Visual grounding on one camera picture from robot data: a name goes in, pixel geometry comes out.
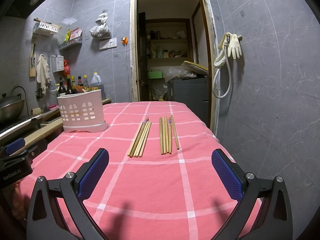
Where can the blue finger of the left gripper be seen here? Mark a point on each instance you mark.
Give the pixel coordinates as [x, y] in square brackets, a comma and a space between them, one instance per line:
[15, 146]

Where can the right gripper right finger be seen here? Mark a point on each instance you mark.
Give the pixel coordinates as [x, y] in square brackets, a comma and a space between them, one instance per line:
[274, 219]

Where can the wooden door frame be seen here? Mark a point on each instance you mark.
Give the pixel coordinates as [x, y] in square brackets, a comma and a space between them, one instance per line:
[211, 41]

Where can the white wall box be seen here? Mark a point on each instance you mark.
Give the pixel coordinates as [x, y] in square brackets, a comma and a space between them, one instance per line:
[57, 63]

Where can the wooden chopstick bundle five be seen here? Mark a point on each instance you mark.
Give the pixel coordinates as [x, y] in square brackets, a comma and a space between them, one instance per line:
[175, 132]

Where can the white rubber glove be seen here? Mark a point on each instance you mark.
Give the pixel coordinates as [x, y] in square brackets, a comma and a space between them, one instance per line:
[233, 48]

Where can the large clear oil jug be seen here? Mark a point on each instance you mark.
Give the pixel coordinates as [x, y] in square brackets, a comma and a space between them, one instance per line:
[97, 84]

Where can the dark soy sauce bottle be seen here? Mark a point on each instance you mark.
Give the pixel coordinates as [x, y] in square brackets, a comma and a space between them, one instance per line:
[70, 89]

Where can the white wall socket panel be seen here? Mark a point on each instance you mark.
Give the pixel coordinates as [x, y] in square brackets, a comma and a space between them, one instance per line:
[108, 44]

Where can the hanging white towel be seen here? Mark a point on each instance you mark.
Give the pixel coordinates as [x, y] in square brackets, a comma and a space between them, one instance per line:
[43, 73]

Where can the yellow cap clear bottle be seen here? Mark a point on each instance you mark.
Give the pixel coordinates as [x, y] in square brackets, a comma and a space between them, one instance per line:
[86, 85]

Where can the orange wall hook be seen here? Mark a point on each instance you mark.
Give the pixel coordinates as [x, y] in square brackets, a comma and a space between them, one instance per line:
[124, 41]

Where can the yellow cushion on cabinet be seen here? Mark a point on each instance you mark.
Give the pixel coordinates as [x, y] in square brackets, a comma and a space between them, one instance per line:
[196, 68]

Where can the black bottle white label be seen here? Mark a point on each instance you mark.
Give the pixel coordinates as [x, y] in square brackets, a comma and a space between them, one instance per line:
[61, 89]

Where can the wooden knife holder board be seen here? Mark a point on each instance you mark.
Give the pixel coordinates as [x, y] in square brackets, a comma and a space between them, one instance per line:
[32, 58]

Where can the wooden chopstick bundle four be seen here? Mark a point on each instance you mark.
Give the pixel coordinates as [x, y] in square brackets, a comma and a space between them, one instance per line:
[169, 136]
[144, 139]

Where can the wooden chopstick bundle two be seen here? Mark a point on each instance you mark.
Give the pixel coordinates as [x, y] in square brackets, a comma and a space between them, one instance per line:
[163, 136]
[138, 140]

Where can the red plastic bag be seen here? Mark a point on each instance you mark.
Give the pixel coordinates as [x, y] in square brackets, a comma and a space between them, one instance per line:
[66, 68]

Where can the green box on shelf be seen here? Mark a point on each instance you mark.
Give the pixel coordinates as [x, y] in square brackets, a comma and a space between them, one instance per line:
[155, 75]

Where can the yellow sponge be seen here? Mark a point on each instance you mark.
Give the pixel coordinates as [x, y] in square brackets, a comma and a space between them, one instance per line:
[36, 111]

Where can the dark grey cabinet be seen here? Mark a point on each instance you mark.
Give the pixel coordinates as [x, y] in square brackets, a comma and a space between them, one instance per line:
[194, 93]

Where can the wooden chopstick bundle one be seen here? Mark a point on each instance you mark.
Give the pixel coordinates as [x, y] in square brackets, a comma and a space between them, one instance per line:
[161, 135]
[136, 138]

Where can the white wall basket rack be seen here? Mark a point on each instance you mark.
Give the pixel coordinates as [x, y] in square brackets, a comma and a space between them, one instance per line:
[45, 28]

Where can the grey wall shelf with packets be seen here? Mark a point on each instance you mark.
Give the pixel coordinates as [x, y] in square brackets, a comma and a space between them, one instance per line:
[72, 38]

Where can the pink checked tablecloth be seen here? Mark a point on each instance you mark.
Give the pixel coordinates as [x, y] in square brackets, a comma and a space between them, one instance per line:
[169, 196]

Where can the metal wok with lid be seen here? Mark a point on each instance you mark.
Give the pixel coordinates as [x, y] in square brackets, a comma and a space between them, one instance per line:
[11, 107]

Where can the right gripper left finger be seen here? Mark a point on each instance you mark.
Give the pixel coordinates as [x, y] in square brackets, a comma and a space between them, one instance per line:
[45, 218]

